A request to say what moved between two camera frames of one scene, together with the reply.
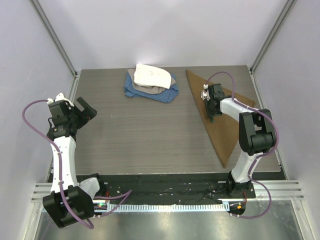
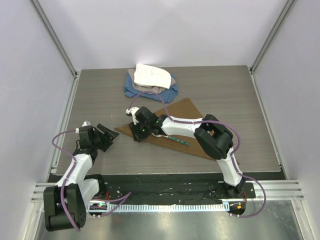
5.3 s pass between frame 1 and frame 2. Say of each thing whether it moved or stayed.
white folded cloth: stayed
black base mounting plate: stayed
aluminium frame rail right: stayed
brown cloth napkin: moved
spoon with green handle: moved
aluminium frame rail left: stayed
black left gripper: moved
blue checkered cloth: stayed
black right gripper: moved
